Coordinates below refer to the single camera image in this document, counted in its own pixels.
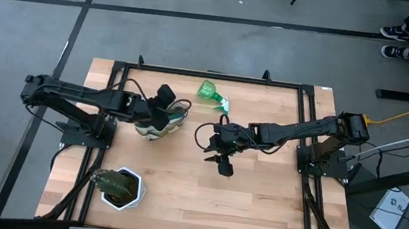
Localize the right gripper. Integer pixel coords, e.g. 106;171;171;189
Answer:
201;120;256;168

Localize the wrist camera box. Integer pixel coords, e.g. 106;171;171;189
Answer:
156;83;178;108
216;155;236;178

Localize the beige gardening bag green trim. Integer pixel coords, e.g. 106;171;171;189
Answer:
132;96;192;146

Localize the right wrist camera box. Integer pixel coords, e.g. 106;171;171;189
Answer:
216;155;236;178

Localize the green spray bottle white nozzle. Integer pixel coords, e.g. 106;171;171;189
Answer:
194;78;234;115

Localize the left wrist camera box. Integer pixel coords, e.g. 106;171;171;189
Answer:
156;83;178;108

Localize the right gripper black cable loop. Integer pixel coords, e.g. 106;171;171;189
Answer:
192;120;224;153

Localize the person's shoe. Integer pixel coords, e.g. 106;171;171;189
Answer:
379;21;409;43
379;43;409;61

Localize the green cactus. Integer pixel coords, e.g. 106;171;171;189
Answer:
88;167;138;203

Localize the white hexagonal plant pot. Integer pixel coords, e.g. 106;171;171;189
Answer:
98;163;149;214

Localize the white cable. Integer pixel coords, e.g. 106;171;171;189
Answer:
354;114;409;162

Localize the black aluminium table frame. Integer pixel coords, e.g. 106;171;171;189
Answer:
39;47;370;229

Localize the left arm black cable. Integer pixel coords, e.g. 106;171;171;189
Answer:
112;76;152;104

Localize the white printed box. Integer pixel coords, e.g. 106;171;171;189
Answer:
367;187;409;229

